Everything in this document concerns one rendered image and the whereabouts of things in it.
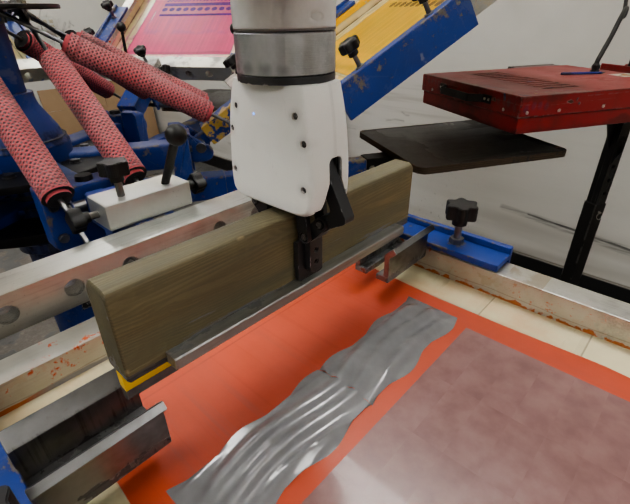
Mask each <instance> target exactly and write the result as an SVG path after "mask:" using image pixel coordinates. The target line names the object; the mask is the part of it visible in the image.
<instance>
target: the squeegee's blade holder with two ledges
mask: <svg viewBox="0 0 630 504"><path fill-rule="evenodd" d="M403 230H404V226H402V225H399V224H396V223H394V224H392V225H390V226H389V227H387V228H385V229H383V230H381V231H380V232H378V233H376V234H374V235H373V236H371V237H369V238H367V239H365V240H364V241H362V242H360V243H358V244H357V245H355V246H353V247H351V248H349V249H348V250H346V251H344V252H342V253H341V254H339V255H337V256H335V257H333V258H332V259H330V260H328V261H326V262H325V263H323V264H322V268H321V270H319V271H318V272H316V273H314V274H312V275H311V276H309V277H307V278H306V279H304V280H302V281H299V280H297V279H294V280H293V281H291V282H289V283H287V284H285V285H284V286H282V287H280V288H278V289H277V290H275V291H273V292H271V293H269V294H268V295H266V296H264V297H262V298H261V299H259V300H257V301H255V302H253V303H252V304H250V305H248V306H246V307H245V308H243V309H241V310H239V311H237V312H236V313H234V314H232V315H230V316H228V317H227V318H225V319H223V320H221V321H220V322H218V323H216V324H214V325H212V326H211V327H209V328H207V329H205V330H204V331H202V332H200V333H198V334H196V335H195V336H193V337H191V338H189V339H188V340H186V341H184V342H182V343H180V344H179V345H177V346H175V347H173V348H172V349H170V350H168V351H166V355H167V360H168V363H169V364H171V365H172V366H173V367H174V368H175V369H176V370H177V369H180V368H182V367H184V366H185V365H187V364H189V363H190V362H192V361H193V360H195V359H197V358H198V357H200V356H202V355H203V354H205V353H207V352H208V351H210V350H212V349H213V348H215V347H217V346H218V345H220V344H222V343H223V342H225V341H227V340H228V339H230V338H232V337H233V336H235V335H236V334H238V333H240V332H241V331H243V330H245V329H246V328H248V327H250V326H251V325H253V324H255V323H256V322H258V321H260V320H261V319H263V318H265V317H266V316H268V315H270V314H271V313H273V312H275V311H276V310H278V309H280V308H281V307H283V306H284V305H286V304H288V303H289V302H291V301H293V300H294V299H296V298H298V297H299V296H301V295H303V294H304V293H306V292H308V291H309V290H311V289H313V288H314V287H316V286H318V285H319V284H321V283H323V282H324V281H326V280H327V279H329V278H331V277H332V276H334V275H336V274H337V273H339V272H341V271H342V270H344V269H346V268H347V267H349V266H351V265H352V264H354V263H356V262H357V261H359V260H361V259H362V258H364V257H366V256H367V255H369V254H371V253H372V252H374V251H375V250H377V249H379V248H380V247H382V246H384V245H385V244H387V243H389V242H390V241H392V240H394V239H395V238H397V237H399V236H400V235H402V234H403Z"/></svg>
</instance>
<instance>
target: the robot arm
mask: <svg viewBox="0 0 630 504"><path fill-rule="evenodd" d="M230 4H231V15H232V26H233V31H234V32H233V36H234V47H235V58H236V68H237V76H236V77H233V83H232V91H231V107H230V132H231V153H232V166H233V176H234V182H235V186H236V188H237V189H238V190H239V191H240V192H241V193H242V194H244V195H246V196H248V197H250V198H252V202H253V203H254V205H255V207H256V208H257V210H258V212H261V211H264V210H267V209H269V208H272V207H276V208H278V209H281V210H283V211H286V212H289V213H292V214H294V215H296V222H297V231H298V238H299V239H298V240H296V241H294V243H293V246H294V269H295V278H296V279H297V280H299V281H302V280H304V279H306V278H307V277H309V276H311V275H312V274H314V273H316V272H318V271H319V270H321V268H322V236H323V235H325V234H327V233H328V231H329V230H330V229H332V228H336V227H340V226H343V225H345V224H347V223H349V222H351V221H353V220H354V213H353V211H352V208H351V205H350V203H349V200H348V197H347V195H346V194H347V188H348V137H347V123H346V114H345V106H344V99H343V93H342V87H341V82H340V80H339V79H335V75H336V71H335V65H336V31H335V30H334V29H336V0H230ZM326 201H327V203H328V206H329V208H330V212H329V213H327V203H326ZM311 215H314V218H315V220H314V221H313V222H312V223H311V224H310V216H311Z"/></svg>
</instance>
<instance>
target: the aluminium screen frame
mask: <svg viewBox="0 0 630 504"><path fill-rule="evenodd" d="M413 265H415V266H418V267H420V268H423V269H425V270H428V271H430V272H433V273H436V274H438V275H441V276H443V277H446V278H448V279H451V280H453V281H456V282H458V283H461V284H463V285H466V286H469V287H471V288H474V289H476V290H479V291H481V292H484V293H486V294H489V295H491V296H494V297H497V298H499V299H502V300H504V301H507V302H509V303H512V304H514V305H517V306H519V307H522V308H524V309H527V310H530V311H532V312H535V313H537V314H540V315H542V316H545V317H547V318H550V319H552V320H555V321H557V322H560V323H563V324H565V325H568V326H570V327H573V328H575V329H578V330H580V331H583V332H585V333H588V334H590V335H593V336H596V337H598V338H601V339H603V340H606V341H608V342H611V343H613V344H616V345H618V346H621V347H623V348H626V349H629V350H630V304H629V303H626V302H623V301H620V300H617V299H614V298H611V297H608V296H605V295H602V294H599V293H596V292H593V291H590V290H587V289H585V288H582V287H579V286H576V285H573V284H570V283H567V282H564V281H561V280H558V279H555V278H552V277H549V276H546V275H543V274H540V273H537V272H534V271H531V270H528V269H526V268H523V267H520V266H517V265H514V264H511V263H508V262H506V263H505V264H504V265H503V266H502V267H501V268H500V269H499V270H498V271H497V272H494V271H491V270H488V269H486V268H483V267H480V266H477V265H474V264H472V263H469V262H466V261H463V260H460V259H458V258H455V257H452V256H449V255H446V254H444V253H441V252H438V251H435V250H433V249H430V248H427V247H426V254H425V256H424V257H423V258H422V259H420V260H419V261H417V262H416V263H415V264H413ZM106 360H108V356H107V353H106V350H105V347H104V343H103V340H102V337H101V334H100V331H99V328H98V325H97V322H96V319H95V316H94V317H92V318H90V319H88V320H86V321H84V322H82V323H79V324H77V325H75V326H73V327H71V328H69V329H67V330H64V331H62V332H60V333H58V334H56V335H54V336H51V337H49V338H47V339H45V340H43V341H41V342H39V343H36V344H34V345H32V346H30V347H28V348H26V349H23V350H21V351H19V352H17V353H15V354H13V355H11V356H8V357H6V358H4V359H2V360H0V417H2V416H4V415H5V414H7V413H9V412H11V411H13V410H15V409H17V408H18V407H20V406H22V405H24V404H26V403H28V402H30V401H31V400H33V399H35V398H37V397H39V396H41V395H43V394H44V393H46V392H48V391H50V390H52V389H54V388H56V387H57V386H59V385H61V384H63V383H65V382H67V381H69V380H70V379H72V378H74V377H76V376H78V375H80V374H82V373H83V372H85V371H87V370H89V369H91V368H93V367H95V366H96V365H98V364H100V363H102V362H104V361H106Z"/></svg>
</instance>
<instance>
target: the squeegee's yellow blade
mask: <svg viewBox="0 0 630 504"><path fill-rule="evenodd" d="M169 366H171V364H169V363H168V362H166V363H164V364H163V365H161V366H159V367H157V368H156V369H154V370H152V371H151V372H149V373H147V374H145V375H144V376H142V377H140V378H139V379H137V380H135V381H133V382H132V383H130V382H127V381H126V380H125V379H124V378H123V377H122V375H121V374H120V373H119V372H118V371H117V370H116V372H117V376H118V379H119V382H120V385H121V386H122V387H123V388H124V390H125V391H126V392H127V391H129V390H130V389H132V388H134V387H135V386H137V385H139V384H141V383H142V382H144V381H146V380H147V379H149V378H151V377H152V376H154V375H156V374H158V373H159V372H161V371H163V370H164V369H166V368H168V367H169Z"/></svg>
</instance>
